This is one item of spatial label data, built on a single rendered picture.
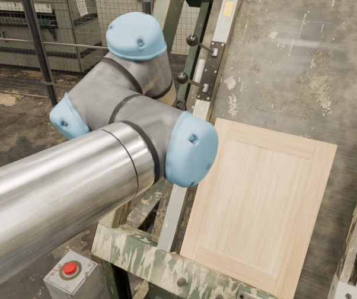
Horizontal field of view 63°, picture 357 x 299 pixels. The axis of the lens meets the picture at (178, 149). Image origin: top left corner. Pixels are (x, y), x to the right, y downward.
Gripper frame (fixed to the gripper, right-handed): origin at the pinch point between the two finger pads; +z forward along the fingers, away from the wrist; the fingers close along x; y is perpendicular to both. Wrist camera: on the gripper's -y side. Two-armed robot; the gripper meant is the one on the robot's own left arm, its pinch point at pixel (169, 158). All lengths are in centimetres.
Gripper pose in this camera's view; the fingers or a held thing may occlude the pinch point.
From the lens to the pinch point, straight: 68.0
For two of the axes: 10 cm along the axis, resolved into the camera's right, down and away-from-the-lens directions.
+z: 1.3, 4.6, 8.8
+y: 2.5, -8.7, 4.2
